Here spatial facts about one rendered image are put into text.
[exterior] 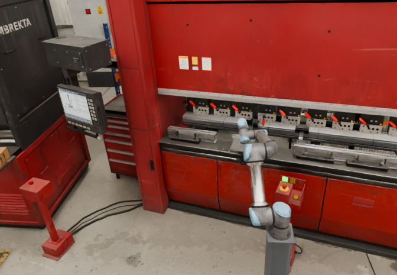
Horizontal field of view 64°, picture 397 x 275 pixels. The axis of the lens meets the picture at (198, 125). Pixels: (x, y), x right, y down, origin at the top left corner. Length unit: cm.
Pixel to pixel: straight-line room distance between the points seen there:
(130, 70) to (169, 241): 170
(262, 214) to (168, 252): 137
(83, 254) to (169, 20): 233
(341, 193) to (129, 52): 214
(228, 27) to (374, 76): 112
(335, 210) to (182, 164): 145
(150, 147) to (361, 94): 187
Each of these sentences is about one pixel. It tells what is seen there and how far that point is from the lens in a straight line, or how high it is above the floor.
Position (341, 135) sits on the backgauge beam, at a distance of 312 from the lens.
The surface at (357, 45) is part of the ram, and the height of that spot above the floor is 186.
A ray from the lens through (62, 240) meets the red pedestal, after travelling 352.
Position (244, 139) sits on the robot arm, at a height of 119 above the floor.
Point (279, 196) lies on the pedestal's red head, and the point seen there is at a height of 75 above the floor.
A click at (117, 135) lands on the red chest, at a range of 376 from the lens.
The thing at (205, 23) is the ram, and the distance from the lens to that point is 265.
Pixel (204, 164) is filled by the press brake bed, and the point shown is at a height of 70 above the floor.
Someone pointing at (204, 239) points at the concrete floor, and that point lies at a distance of 334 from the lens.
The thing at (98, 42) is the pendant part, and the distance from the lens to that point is 254.
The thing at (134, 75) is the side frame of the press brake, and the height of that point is 159.
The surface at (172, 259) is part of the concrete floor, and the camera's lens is 321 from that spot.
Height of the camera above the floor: 248
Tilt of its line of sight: 28 degrees down
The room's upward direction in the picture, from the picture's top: 4 degrees counter-clockwise
